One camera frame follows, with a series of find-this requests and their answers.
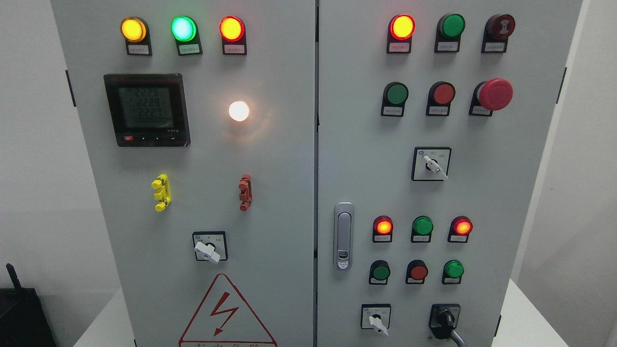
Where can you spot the black knob selector switch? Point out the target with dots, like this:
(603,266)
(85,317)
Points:
(443,320)

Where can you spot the red terminal block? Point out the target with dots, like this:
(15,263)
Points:
(246,192)

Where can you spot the red lit indicator lower left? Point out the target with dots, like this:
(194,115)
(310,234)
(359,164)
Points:
(382,229)

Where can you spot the red lit indicator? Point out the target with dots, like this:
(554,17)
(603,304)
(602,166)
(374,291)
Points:
(460,229)
(400,30)
(382,229)

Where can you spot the white lit indicator light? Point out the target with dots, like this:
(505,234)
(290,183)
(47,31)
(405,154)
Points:
(239,110)

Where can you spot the green push button upper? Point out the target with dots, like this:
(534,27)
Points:
(395,95)

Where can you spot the green push button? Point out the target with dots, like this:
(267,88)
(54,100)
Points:
(453,272)
(379,273)
(395,95)

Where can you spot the green push button lower left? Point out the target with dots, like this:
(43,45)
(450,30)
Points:
(379,273)

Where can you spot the grey left cabinet door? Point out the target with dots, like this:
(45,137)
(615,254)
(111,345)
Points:
(270,246)

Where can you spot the grey cabinet door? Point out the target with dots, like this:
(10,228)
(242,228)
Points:
(366,159)
(270,246)

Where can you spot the green indicator lower middle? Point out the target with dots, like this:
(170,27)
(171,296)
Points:
(422,229)

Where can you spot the grey right cabinet door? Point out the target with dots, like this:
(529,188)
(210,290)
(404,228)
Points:
(366,159)

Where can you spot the red push button lower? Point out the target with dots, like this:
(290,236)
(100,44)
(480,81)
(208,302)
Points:
(416,273)

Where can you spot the red push button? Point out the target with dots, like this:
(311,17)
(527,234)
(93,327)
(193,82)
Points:
(416,273)
(440,96)

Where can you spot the yellow terminal block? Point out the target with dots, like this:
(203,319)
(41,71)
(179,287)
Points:
(162,192)

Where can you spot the red push button upper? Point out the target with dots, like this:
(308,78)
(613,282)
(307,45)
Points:
(440,96)

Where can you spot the red lit indicator lower right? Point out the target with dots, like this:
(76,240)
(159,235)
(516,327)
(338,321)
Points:
(460,229)

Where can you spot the red indicator light left door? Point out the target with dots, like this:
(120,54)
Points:
(232,30)

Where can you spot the red electrical warning triangle sticker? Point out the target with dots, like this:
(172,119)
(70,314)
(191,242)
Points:
(225,319)

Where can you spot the black digital power meter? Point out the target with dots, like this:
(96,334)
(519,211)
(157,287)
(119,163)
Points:
(148,109)

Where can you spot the green push button lower right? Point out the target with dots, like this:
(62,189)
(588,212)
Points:
(453,272)

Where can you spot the red lit indicator top right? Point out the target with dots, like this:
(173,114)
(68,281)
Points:
(400,30)

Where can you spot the green lit indicator light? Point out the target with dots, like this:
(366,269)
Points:
(186,36)

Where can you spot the red emergency stop mushroom button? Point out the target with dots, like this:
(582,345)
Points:
(489,96)

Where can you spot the green indicator top right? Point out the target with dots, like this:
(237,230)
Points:
(448,33)

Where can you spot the yellow indicator light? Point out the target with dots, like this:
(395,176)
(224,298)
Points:
(137,36)

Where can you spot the dark red buzzer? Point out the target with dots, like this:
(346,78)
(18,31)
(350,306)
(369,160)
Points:
(497,31)

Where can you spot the black device with antenna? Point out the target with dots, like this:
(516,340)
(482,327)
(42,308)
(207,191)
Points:
(22,320)

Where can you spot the silver door latch handle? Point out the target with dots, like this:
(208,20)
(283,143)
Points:
(343,235)

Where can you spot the white selector switch left door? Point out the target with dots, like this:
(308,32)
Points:
(210,246)

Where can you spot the white selector switch middle right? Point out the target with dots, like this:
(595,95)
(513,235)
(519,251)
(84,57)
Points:
(431,163)

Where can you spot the white selector switch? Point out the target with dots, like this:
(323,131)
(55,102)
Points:
(431,163)
(376,317)

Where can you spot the white selector switch bottom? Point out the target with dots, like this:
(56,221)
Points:
(376,317)

